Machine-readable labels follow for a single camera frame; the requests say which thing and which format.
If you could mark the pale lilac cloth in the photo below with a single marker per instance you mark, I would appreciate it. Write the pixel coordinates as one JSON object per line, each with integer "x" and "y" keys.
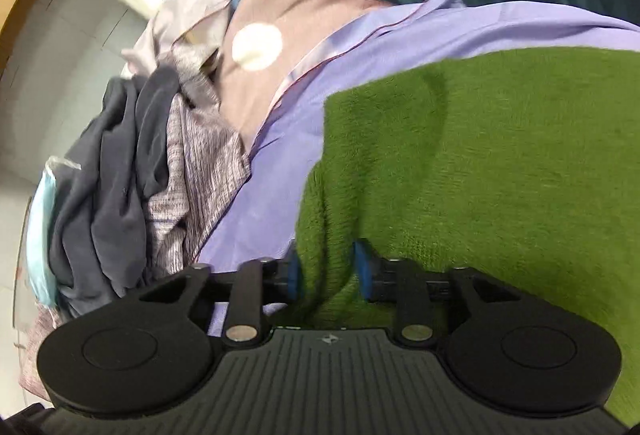
{"x": 175, "y": 25}

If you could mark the purple bed sheet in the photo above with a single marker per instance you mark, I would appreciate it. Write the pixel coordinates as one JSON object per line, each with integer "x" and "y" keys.
{"x": 280, "y": 155}

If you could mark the green knit sweater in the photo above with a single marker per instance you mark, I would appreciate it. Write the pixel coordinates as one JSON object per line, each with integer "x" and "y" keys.
{"x": 500, "y": 165}

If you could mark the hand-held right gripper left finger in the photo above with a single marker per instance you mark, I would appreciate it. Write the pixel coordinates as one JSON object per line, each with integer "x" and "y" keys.
{"x": 295, "y": 275}

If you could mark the light blue face mask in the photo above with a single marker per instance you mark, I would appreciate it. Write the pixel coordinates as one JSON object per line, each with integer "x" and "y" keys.
{"x": 40, "y": 235}

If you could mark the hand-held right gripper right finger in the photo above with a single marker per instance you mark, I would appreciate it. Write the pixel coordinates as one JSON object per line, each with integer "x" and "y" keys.
{"x": 362, "y": 272}

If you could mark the pink pillow with white dot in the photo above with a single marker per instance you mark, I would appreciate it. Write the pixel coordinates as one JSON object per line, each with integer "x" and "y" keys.
{"x": 310, "y": 25}

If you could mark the dark grey garment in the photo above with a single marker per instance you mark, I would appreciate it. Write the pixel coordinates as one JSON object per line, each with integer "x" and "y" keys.
{"x": 110, "y": 195}

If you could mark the mauve striped cloth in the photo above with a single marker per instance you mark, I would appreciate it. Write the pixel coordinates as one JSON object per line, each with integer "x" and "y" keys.
{"x": 200, "y": 155}

